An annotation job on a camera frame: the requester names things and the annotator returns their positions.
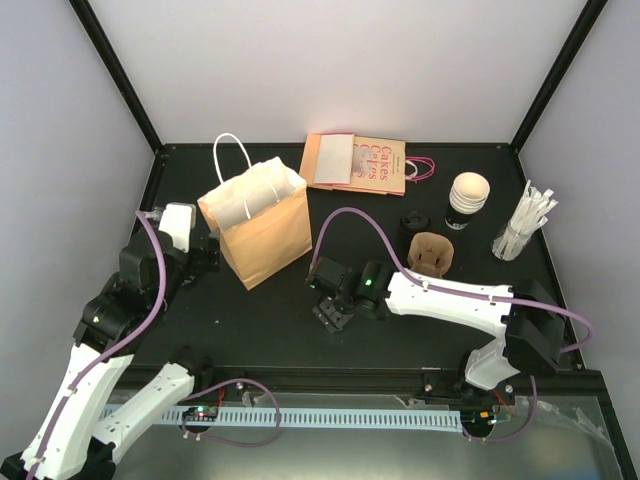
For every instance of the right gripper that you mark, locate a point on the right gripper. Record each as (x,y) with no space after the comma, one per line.
(332,319)

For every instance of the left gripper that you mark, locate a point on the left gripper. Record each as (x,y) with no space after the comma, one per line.
(201,263)

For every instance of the orange paper bag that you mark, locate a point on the orange paper bag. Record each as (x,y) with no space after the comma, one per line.
(261,216)

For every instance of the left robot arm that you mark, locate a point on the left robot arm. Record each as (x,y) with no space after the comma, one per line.
(76,442)

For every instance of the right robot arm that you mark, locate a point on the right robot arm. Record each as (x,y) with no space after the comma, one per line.
(523,339)

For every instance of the stack of black lids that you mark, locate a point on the stack of black lids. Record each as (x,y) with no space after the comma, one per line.
(413,222)

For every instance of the orange flat bag stack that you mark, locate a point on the orange flat bag stack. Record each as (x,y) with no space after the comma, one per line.
(327,159)

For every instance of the Cakes printed paper bag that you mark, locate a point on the Cakes printed paper bag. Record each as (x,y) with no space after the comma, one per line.
(380,166)

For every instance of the stack of paper cups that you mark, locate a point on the stack of paper cups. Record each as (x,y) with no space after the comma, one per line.
(468,194)

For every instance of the jar of white stirrers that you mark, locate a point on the jar of white stirrers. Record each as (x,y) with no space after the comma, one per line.
(529,216)

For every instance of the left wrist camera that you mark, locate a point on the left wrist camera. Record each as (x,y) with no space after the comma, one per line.
(177,220)

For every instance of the light blue cable duct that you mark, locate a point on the light blue cable duct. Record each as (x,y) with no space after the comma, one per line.
(316,418)

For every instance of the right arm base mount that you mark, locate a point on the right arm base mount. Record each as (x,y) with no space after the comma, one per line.
(448,387)

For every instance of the black frame post left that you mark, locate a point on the black frame post left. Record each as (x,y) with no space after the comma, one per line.
(102,45)

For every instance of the black frame post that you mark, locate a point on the black frame post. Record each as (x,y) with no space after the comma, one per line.
(578,34)
(102,45)

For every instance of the black frame post right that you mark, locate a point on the black frame post right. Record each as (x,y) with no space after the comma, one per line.
(578,34)

